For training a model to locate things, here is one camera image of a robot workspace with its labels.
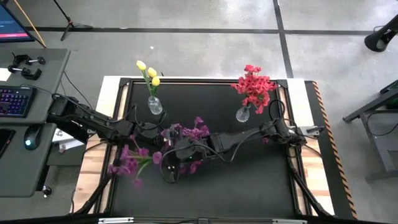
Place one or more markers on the black tripod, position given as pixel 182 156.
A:
pixel 71 23

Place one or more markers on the grey operator desk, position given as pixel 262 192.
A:
pixel 28 171

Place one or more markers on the black computer mouse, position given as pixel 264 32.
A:
pixel 32 137

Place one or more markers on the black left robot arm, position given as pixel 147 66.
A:
pixel 93 121

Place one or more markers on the computer monitor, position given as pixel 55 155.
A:
pixel 12 25

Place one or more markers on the purple flower bunch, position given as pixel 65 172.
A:
pixel 130 161
pixel 192 132

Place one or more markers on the black clamp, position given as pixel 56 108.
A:
pixel 29 74
pixel 20 58

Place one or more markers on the black aluminium table frame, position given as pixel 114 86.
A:
pixel 217 80

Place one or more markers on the yellow rod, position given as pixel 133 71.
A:
pixel 29 23

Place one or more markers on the silver bracket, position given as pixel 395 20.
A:
pixel 308 130

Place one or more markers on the backlit keyboard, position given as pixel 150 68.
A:
pixel 15 101

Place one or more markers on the hazard-striped black panel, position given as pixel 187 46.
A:
pixel 320 140

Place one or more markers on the red flower bunch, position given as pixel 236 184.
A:
pixel 255 88

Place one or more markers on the yellow tulip bunch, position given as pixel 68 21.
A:
pixel 151 72

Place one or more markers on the clear glass bottle vase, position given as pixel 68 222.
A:
pixel 155 106

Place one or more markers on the clear fluted glass vase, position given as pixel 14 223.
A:
pixel 242 114

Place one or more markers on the black tablet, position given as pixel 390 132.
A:
pixel 6 140

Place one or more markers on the black floor stand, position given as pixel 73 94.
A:
pixel 376 42

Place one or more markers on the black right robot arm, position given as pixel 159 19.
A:
pixel 236 140

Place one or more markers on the white papers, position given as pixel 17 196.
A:
pixel 70 144

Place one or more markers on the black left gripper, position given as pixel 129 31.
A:
pixel 150 133

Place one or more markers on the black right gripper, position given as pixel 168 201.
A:
pixel 194 149

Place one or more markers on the grey side table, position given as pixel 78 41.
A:
pixel 367 109

